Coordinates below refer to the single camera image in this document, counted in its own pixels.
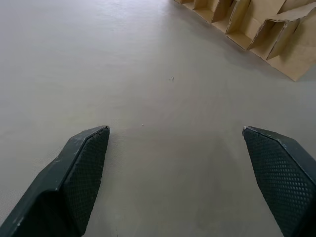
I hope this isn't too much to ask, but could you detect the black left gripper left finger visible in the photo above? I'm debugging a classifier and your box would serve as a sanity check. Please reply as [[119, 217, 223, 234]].
[[0, 125, 110, 237]]

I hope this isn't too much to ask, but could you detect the cardboard divider box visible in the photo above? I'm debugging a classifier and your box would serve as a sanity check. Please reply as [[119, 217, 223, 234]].
[[172, 0, 316, 82]]

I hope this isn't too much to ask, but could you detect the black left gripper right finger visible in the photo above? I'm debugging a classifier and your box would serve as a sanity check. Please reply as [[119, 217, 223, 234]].
[[241, 126, 316, 237]]

